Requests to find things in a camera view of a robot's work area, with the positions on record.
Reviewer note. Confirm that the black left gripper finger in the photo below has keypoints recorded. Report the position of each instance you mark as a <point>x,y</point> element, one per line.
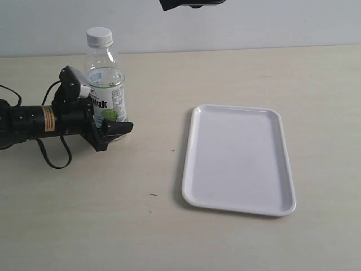
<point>113,129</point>

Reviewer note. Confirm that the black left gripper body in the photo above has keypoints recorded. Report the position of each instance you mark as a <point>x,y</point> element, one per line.
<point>76,117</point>

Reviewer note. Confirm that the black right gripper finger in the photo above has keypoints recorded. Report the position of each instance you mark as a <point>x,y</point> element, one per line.
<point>171,4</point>

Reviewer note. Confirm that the clear plastic drink bottle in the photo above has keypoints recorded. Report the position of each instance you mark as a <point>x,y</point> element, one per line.
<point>104,73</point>

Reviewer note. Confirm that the white bottle cap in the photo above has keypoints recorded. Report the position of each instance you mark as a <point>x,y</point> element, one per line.
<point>99,37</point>

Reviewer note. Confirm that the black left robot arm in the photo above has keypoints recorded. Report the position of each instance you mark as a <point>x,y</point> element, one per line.
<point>23,123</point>

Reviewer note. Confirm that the white rectangular tray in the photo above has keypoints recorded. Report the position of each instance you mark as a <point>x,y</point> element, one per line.
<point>237,160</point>

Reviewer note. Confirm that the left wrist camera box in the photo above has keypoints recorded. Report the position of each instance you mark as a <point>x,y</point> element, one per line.
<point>73,84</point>

